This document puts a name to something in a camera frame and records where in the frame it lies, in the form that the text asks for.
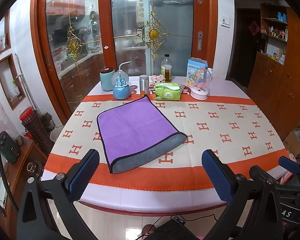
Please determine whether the blue cartoon paper box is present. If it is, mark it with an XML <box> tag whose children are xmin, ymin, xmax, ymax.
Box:
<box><xmin>186</xmin><ymin>57</ymin><xmax>208</xmax><ymax>87</ymax></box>

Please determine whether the wooden sliding glass door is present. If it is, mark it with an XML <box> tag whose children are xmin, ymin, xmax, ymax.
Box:
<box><xmin>30</xmin><ymin>0</ymin><xmax>218</xmax><ymax>124</ymax></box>

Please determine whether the wooden wall niche frame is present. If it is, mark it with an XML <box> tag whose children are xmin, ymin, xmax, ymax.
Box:
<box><xmin>0</xmin><ymin>54</ymin><xmax>25</xmax><ymax>110</ymax></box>

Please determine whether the green tissue pack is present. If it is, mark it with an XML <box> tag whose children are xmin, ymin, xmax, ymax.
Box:
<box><xmin>154</xmin><ymin>83</ymin><xmax>185</xmax><ymax>101</ymax></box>

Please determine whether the cardboard box on floor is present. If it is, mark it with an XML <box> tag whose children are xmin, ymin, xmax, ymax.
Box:
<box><xmin>283</xmin><ymin>128</ymin><xmax>300</xmax><ymax>157</ymax></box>

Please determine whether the oil bottle black cap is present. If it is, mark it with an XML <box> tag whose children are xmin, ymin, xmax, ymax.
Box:
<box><xmin>160</xmin><ymin>54</ymin><xmax>172</xmax><ymax>82</ymax></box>

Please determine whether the white light switch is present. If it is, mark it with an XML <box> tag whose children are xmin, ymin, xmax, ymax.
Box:
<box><xmin>221</xmin><ymin>16</ymin><xmax>231</xmax><ymax>28</ymax></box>

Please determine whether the blue castle snow globe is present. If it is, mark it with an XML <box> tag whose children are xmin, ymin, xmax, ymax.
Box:
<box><xmin>111</xmin><ymin>70</ymin><xmax>130</xmax><ymax>100</ymax></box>

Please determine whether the red lidded jar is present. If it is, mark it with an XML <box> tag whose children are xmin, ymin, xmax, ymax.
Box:
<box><xmin>19</xmin><ymin>106</ymin><xmax>35</xmax><ymax>122</ymax></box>

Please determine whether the silver metal can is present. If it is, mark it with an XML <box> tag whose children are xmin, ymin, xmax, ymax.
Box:
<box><xmin>139</xmin><ymin>74</ymin><xmax>149</xmax><ymax>95</ymax></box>

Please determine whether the orange beige H-pattern blanket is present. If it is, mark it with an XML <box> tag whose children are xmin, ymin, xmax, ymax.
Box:
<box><xmin>45</xmin><ymin>94</ymin><xmax>287</xmax><ymax>191</ymax></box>

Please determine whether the teal cylindrical humidifier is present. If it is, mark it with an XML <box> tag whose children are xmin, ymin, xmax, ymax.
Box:
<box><xmin>100</xmin><ymin>67</ymin><xmax>115</xmax><ymax>92</ymax></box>

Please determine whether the wooden shelf cabinet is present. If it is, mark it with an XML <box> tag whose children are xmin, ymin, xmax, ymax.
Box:
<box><xmin>247</xmin><ymin>3</ymin><xmax>300</xmax><ymax>140</ymax></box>

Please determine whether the dark green appliance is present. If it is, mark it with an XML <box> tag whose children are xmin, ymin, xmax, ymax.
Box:
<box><xmin>0</xmin><ymin>131</ymin><xmax>20</xmax><ymax>164</ymax></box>

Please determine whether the pink base glass dome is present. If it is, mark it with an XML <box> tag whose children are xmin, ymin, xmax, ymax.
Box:
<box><xmin>191</xmin><ymin>69</ymin><xmax>211</xmax><ymax>101</ymax></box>

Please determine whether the purple grey microfiber towel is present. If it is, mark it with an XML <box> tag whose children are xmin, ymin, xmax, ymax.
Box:
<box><xmin>96</xmin><ymin>95</ymin><xmax>187</xmax><ymax>174</ymax></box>

